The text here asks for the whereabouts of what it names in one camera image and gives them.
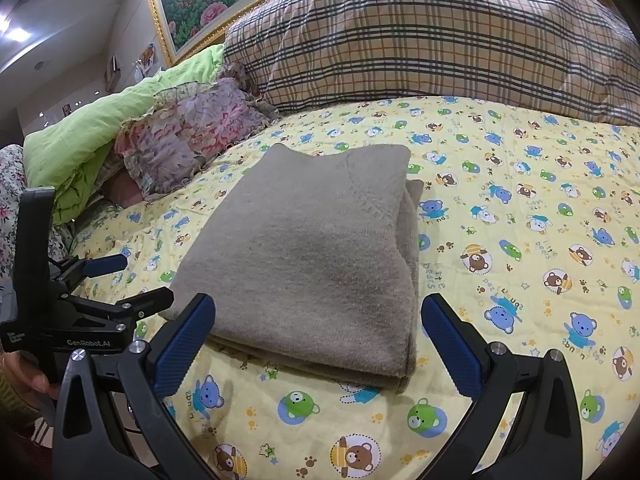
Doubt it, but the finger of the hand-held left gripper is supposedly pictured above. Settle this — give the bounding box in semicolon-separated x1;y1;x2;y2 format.
50;254;129;302
65;287;175;332

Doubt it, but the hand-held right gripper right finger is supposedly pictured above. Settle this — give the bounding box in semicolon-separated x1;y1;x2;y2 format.
421;293;583;480

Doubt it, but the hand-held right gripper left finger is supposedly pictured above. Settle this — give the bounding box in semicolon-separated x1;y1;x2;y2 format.
52;292;217;480

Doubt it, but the grey-beige knit sweater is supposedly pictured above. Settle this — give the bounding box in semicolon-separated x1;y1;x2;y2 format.
160;143;426;395

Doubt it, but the person's left hand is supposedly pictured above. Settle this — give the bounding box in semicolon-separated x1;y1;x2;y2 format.
0;352;53;402

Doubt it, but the pink cloth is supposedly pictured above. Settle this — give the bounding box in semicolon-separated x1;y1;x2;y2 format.
102;170;151;208

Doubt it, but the white floral cloth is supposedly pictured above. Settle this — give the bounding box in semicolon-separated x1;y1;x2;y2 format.
0;144;76;311

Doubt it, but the green quilt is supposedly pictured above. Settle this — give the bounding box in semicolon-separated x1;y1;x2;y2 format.
22;42;226;226

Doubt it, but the yellow bear print blanket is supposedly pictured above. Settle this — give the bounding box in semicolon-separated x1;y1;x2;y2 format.
65;94;640;480

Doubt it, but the floral ruffled pillow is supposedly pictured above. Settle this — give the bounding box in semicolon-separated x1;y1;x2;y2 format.
112;77;281;198

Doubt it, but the ceiling light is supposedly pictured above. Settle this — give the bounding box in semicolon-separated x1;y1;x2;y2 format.
0;22;33;45

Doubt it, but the plaid pillow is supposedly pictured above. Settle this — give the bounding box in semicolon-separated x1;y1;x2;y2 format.
222;0;640;126

